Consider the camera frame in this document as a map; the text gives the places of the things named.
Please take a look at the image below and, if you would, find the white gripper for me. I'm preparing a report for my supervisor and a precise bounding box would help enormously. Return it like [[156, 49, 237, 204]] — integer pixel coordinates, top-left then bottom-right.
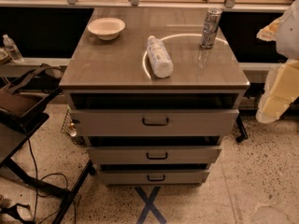
[[256, 0, 299, 123]]

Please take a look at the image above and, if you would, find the clear plastic water bottle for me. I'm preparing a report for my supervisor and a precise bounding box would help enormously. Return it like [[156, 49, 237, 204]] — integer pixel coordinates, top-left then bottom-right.
[[147, 35, 174, 78]]

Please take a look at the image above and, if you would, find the small background water bottle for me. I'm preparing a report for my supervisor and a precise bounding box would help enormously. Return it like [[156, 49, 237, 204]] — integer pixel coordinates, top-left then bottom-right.
[[3, 35, 23, 63]]

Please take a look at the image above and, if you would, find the silver drink can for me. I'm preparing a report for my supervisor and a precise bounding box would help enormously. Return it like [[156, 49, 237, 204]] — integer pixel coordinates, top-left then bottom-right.
[[200, 7, 222, 49]]

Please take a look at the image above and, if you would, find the black caster leg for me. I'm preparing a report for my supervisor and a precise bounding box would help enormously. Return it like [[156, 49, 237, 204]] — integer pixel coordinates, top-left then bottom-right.
[[236, 116, 248, 143]]

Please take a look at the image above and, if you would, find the grey drawer cabinet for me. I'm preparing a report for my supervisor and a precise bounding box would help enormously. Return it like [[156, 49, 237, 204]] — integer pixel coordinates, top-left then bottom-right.
[[60, 7, 249, 185]]

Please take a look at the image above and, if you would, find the white paper bowl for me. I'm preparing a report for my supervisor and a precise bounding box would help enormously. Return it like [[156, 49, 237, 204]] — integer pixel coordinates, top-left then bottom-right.
[[88, 18, 125, 41]]

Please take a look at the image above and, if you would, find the blue tape cross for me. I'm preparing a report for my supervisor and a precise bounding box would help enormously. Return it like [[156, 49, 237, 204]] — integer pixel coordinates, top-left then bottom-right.
[[135, 187, 166, 224]]

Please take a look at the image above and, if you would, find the top grey drawer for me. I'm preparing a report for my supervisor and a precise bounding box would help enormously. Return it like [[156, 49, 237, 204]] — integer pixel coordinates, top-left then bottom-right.
[[70, 109, 239, 136]]

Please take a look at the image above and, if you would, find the black cart with bag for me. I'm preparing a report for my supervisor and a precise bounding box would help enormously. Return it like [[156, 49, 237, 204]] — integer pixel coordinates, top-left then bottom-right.
[[0, 63, 95, 224]]

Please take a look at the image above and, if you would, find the wire mesh basket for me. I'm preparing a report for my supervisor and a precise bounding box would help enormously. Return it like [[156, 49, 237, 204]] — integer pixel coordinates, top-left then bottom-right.
[[61, 110, 85, 146]]

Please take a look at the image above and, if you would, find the black floor cable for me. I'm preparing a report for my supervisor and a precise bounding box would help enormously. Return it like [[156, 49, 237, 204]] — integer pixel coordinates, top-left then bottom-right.
[[18, 124, 78, 224]]

